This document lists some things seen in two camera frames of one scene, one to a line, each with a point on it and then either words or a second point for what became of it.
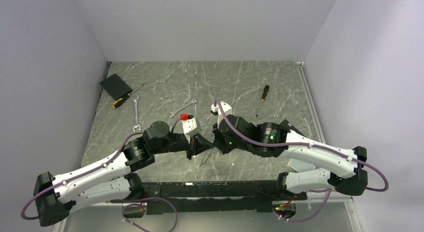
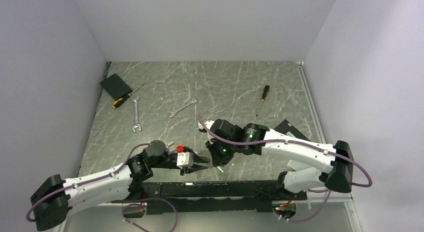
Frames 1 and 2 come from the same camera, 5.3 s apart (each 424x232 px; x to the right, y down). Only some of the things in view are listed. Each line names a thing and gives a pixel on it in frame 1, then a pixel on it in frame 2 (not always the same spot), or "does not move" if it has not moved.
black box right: [285, 125] does not move
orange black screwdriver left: [117, 102] does not move
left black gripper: [198, 144] → [193, 168]
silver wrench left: [136, 125] does not move
